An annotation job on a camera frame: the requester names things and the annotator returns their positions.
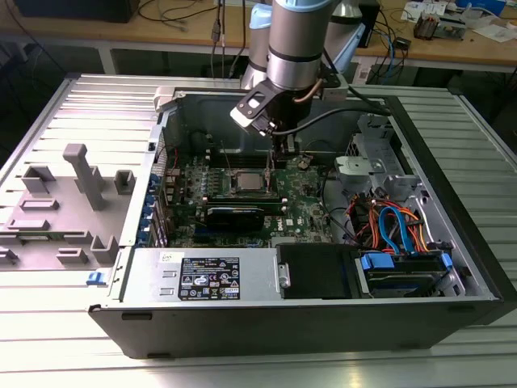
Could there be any green motherboard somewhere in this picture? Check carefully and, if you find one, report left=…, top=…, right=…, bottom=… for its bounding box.
left=161, top=150, right=337, bottom=249

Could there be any white label sheet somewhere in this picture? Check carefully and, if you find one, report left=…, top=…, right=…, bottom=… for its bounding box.
left=354, top=60, right=372, bottom=84

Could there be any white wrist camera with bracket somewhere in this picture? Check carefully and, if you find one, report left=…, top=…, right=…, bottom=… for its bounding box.
left=229, top=82, right=280, bottom=137

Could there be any hard disk in blue carrier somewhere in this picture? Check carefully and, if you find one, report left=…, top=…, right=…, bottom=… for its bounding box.
left=354, top=250, right=454, bottom=299

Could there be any blue flat wire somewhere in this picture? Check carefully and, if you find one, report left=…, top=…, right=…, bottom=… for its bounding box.
left=378, top=205, right=409, bottom=255

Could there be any grey metal device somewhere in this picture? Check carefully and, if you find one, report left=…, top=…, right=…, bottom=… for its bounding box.
left=438, top=14, right=469, bottom=41

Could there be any black graphics card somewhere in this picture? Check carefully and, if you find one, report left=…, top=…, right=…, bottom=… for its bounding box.
left=204, top=205, right=267, bottom=232

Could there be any wooden desk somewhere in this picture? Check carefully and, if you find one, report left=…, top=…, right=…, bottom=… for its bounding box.
left=0, top=0, right=517, bottom=76

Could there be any black camera cable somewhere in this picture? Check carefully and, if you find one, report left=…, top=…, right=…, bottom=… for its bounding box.
left=271, top=100, right=392, bottom=137

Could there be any blue hanging cable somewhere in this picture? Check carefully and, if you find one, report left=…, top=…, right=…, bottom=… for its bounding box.
left=379, top=32, right=401, bottom=86

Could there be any grey plastic bracket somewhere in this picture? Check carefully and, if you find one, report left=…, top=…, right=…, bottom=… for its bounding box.
left=334, top=155, right=385, bottom=183

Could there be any grey plastic parts rack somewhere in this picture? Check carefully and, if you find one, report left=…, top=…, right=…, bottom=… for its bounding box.
left=0, top=143, right=137, bottom=272

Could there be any orange power wire bundle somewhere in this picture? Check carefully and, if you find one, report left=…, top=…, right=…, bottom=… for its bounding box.
left=346, top=193, right=434, bottom=255

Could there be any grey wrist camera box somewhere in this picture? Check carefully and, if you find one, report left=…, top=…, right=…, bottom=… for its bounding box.
left=318, top=74, right=349, bottom=102

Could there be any upright black desktop box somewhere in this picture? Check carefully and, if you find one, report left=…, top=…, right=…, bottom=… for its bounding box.
left=357, top=2, right=381, bottom=49

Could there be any copper heat sink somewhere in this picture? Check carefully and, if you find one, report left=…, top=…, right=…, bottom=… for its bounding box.
left=414, top=11, right=441, bottom=40

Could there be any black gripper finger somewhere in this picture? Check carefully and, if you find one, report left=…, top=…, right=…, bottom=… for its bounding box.
left=272, top=136, right=298, bottom=163

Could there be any large black computer box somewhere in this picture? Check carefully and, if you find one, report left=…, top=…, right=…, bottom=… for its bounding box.
left=14, top=0, right=141, bottom=23

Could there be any black open PC case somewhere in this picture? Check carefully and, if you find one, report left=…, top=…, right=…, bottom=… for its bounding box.
left=87, top=82, right=517, bottom=361

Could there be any long black RAM slot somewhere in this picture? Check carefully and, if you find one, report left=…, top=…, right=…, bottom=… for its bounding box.
left=206, top=156, right=267, bottom=168
left=206, top=149, right=271, bottom=159

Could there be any silver power supply with label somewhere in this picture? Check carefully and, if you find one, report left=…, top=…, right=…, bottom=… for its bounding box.
left=120, top=247, right=284, bottom=302

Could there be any CPU socket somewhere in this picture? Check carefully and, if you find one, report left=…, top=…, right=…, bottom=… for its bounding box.
left=229, top=167, right=272, bottom=200

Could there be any white printed paper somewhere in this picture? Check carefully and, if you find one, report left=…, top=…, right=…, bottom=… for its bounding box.
left=403, top=0, right=448, bottom=21

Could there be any white paper sheet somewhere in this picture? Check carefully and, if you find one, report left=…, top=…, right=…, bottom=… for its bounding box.
left=472, top=23, right=517, bottom=44

